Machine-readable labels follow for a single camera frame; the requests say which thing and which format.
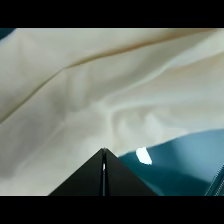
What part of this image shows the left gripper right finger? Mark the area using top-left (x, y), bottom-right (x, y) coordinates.
top-left (103, 148), bottom-right (158, 197)

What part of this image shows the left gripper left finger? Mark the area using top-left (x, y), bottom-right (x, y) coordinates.
top-left (49, 147), bottom-right (105, 197)

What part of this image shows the cream shirt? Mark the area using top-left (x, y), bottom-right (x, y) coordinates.
top-left (0, 27), bottom-right (224, 197)

